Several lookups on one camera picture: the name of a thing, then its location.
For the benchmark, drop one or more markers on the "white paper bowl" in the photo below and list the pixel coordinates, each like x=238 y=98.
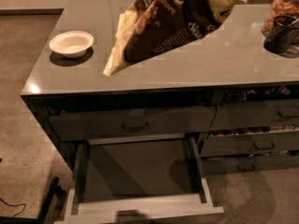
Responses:
x=72 y=44

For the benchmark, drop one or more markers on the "middle right drawer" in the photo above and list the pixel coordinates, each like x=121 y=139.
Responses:
x=249 y=144

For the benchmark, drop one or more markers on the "top left drawer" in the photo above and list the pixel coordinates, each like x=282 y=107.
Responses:
x=132 y=122

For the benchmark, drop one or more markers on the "top right drawer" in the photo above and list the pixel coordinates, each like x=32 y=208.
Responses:
x=256 y=114

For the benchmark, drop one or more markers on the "bottom right drawer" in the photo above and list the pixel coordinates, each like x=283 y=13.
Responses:
x=249 y=164

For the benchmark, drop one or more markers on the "black mesh cup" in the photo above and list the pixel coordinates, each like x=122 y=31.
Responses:
x=282 y=34

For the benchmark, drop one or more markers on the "glass snack jar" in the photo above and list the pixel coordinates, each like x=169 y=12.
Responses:
x=279 y=8

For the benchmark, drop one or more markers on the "brown chip bag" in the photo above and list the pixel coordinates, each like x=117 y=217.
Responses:
x=149 y=28

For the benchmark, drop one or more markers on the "open middle left drawer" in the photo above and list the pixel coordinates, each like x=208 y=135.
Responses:
x=153 y=182

